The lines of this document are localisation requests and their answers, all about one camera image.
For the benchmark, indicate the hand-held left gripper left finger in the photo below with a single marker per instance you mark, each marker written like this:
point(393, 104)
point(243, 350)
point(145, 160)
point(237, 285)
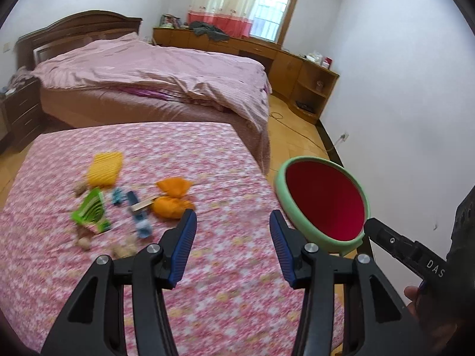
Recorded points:
point(182, 248)

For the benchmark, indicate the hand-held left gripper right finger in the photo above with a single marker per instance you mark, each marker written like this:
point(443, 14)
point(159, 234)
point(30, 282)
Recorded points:
point(284, 244)

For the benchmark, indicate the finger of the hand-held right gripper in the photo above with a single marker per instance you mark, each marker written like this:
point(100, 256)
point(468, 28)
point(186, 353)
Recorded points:
point(408, 252)

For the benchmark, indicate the orange cloth bag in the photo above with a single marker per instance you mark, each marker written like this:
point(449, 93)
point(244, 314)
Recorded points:
point(170, 206)

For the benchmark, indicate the blue curved plastic track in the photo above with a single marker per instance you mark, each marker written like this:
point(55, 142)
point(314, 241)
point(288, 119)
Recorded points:
point(142, 224)

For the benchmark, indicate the small cardboard strip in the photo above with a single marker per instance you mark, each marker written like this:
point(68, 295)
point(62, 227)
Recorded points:
point(143, 204)

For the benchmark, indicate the red bin with green rim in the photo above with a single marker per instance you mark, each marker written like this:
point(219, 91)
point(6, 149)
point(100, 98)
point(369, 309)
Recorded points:
point(323, 196)

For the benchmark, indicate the small teal plastic piece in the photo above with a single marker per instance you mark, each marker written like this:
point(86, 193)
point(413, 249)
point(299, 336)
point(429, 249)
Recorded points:
point(118, 195)

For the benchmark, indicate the green striped toy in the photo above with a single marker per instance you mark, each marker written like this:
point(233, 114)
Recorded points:
point(91, 207)

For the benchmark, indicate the yellow ridged block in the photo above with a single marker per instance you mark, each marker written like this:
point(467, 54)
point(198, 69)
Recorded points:
point(105, 168)

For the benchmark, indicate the person's right hand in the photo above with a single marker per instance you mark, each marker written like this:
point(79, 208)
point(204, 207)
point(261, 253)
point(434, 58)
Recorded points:
point(412, 298)

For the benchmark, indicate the brown nut shell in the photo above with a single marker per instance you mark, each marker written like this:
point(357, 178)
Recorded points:
point(78, 190)
point(83, 244)
point(124, 251)
point(82, 233)

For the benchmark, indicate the pink floral bed sheet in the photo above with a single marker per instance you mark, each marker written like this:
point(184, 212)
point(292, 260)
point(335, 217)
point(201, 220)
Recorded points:
point(222, 178)

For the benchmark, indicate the black device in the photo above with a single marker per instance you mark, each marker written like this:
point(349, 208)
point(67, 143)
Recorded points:
point(304, 106)

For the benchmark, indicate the brown bed base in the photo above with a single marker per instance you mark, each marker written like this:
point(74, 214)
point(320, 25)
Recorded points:
point(111, 107)

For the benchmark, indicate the small glass cup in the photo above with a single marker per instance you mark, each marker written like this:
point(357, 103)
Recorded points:
point(319, 85)

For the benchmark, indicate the long wooden desk cabinet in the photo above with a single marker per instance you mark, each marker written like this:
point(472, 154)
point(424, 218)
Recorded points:
point(285, 70)

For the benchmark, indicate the bed with pink duvet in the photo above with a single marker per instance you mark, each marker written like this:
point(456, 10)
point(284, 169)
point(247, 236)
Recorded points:
point(148, 66)

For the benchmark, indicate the red box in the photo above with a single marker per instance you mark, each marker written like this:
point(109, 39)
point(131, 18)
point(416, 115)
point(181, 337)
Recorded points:
point(327, 62)

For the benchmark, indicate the white plastic bag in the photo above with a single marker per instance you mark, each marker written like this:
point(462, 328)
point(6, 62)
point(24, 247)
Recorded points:
point(313, 56)

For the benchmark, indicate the dark wooden nightstand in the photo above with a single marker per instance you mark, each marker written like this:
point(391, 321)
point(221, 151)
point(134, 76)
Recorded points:
point(22, 107)

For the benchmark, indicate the dark green clothes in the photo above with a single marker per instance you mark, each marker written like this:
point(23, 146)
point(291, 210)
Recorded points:
point(207, 29)

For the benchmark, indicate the small photo frames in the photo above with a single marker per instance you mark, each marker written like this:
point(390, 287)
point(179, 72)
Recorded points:
point(170, 21)

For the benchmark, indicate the pile of clothes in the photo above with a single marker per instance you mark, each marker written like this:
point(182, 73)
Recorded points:
point(16, 79)

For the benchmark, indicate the dark wooden bed headboard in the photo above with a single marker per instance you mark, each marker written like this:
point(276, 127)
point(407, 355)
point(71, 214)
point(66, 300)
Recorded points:
point(74, 22)

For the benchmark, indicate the floral curtain with red hem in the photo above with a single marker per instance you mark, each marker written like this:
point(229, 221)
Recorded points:
point(219, 0)

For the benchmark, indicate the white wall socket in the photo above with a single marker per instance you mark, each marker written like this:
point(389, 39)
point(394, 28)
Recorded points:
point(344, 136)

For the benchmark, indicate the window with wooden frame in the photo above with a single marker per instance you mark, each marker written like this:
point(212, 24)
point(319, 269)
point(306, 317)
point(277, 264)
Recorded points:
point(272, 3)

